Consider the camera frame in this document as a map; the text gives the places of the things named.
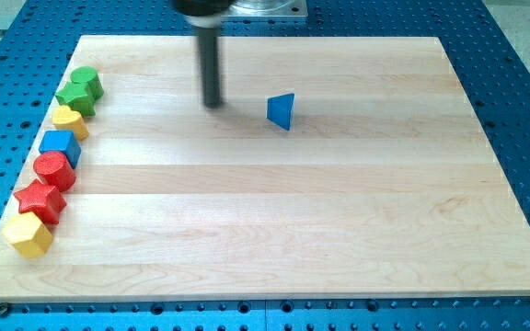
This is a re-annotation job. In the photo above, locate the blue cube block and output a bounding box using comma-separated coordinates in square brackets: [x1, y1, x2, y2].
[39, 130, 81, 168]

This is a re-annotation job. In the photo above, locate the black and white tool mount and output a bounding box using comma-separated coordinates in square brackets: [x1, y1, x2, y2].
[171, 0, 235, 28]

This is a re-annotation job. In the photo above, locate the blue triangle block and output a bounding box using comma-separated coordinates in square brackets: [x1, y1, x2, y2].
[266, 93, 294, 131]

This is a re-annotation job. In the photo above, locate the red star block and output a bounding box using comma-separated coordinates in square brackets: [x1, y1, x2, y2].
[14, 179, 66, 225]

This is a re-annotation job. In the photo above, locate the green star block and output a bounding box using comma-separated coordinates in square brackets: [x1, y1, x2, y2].
[54, 82, 96, 118]

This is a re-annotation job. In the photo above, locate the green cylinder block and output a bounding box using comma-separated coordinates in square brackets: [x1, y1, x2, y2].
[70, 66, 104, 100]

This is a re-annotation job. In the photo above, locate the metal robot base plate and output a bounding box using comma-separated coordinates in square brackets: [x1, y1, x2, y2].
[225, 0, 308, 21]

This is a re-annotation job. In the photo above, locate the yellow hexagon block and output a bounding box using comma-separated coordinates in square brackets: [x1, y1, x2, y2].
[2, 212, 53, 258]

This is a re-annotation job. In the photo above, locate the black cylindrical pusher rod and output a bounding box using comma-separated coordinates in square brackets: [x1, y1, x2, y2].
[196, 27, 222, 108]

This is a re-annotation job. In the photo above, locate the light wooden board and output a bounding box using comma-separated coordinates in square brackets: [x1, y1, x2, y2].
[0, 35, 530, 302]

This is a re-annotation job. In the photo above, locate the blue perforated table plate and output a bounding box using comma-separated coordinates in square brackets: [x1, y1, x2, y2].
[0, 1, 530, 330]

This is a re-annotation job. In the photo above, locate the yellow heart block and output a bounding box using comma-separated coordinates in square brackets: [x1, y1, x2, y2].
[52, 105, 89, 141]

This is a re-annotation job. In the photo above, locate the red cylinder block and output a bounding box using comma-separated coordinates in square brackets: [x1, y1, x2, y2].
[33, 151, 76, 192]

